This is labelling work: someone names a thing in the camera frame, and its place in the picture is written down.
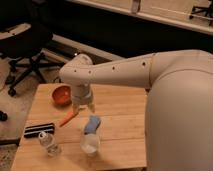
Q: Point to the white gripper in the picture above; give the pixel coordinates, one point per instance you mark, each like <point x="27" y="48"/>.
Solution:
<point x="82" y="95"/>

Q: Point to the clear plastic bottle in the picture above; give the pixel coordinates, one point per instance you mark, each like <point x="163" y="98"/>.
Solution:
<point x="47" y="141"/>

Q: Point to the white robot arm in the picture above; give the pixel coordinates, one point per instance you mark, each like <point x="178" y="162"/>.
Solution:
<point x="179" y="108"/>

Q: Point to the orange carrot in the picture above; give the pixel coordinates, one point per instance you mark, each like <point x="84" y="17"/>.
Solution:
<point x="67" y="118"/>

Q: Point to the blue sponge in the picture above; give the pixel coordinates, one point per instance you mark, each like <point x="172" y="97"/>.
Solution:
<point x="92" y="125"/>

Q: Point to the orange bowl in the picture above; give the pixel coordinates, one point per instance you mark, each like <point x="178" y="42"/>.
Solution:
<point x="61" y="96"/>

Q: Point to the white cup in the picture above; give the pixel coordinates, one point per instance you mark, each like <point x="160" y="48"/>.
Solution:
<point x="90" y="144"/>

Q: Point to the black rectangular case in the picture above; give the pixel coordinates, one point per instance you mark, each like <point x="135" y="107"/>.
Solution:
<point x="33" y="131"/>

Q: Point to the black office chair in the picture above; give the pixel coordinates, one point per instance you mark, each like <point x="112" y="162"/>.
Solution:
<point x="22" y="38"/>

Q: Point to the office chair base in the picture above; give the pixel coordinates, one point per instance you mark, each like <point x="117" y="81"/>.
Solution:
<point x="204" y="12"/>

